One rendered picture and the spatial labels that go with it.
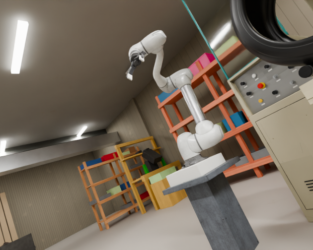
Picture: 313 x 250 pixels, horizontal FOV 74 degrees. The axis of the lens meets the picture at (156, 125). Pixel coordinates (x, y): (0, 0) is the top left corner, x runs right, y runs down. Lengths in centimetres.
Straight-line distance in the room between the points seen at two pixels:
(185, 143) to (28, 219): 900
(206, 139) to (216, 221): 62
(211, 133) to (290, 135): 56
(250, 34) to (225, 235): 135
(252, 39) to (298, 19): 412
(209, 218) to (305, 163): 80
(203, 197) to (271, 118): 80
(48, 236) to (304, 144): 964
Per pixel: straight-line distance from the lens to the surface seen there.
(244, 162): 420
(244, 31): 102
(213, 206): 170
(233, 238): 175
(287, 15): 517
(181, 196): 532
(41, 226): 1025
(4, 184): 1037
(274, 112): 181
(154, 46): 152
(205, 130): 171
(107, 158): 703
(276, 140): 185
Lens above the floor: 79
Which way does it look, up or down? 12 degrees up
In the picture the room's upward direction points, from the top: 25 degrees counter-clockwise
